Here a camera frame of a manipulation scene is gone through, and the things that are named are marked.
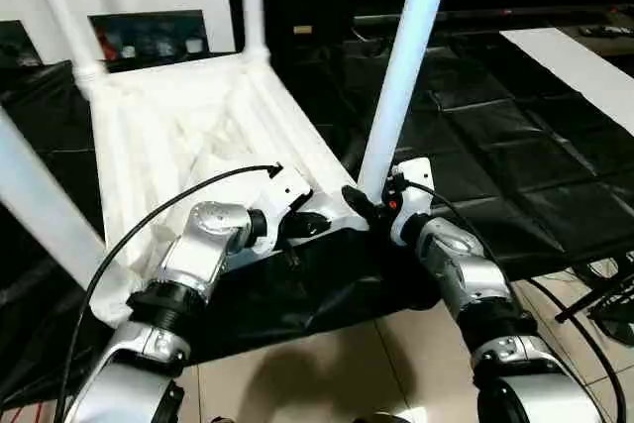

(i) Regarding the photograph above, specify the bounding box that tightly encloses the white plastic table top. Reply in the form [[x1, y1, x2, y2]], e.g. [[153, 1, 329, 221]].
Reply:
[[73, 49, 371, 330]]

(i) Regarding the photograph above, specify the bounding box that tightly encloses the black plastic sheet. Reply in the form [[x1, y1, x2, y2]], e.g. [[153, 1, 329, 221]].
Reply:
[[0, 16, 634, 404]]

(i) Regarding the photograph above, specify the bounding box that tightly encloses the black stand leg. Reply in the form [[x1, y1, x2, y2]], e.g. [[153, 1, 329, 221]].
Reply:
[[554, 283, 634, 324]]

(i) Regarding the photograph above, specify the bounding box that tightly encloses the long black pole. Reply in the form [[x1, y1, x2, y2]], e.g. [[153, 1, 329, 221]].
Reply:
[[354, 5, 634, 24]]

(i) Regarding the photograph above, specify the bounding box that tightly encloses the white flat board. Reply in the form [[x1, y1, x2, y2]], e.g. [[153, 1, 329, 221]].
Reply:
[[498, 26, 634, 136]]

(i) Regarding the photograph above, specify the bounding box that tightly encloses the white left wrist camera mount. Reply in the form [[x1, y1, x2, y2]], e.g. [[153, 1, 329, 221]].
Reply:
[[247, 166, 314, 254]]

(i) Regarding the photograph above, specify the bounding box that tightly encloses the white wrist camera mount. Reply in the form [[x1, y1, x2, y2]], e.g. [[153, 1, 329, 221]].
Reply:
[[247, 166, 314, 254], [387, 157, 433, 246]]

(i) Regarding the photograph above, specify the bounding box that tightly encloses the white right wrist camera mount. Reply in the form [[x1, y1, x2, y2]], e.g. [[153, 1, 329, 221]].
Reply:
[[387, 157, 433, 246]]

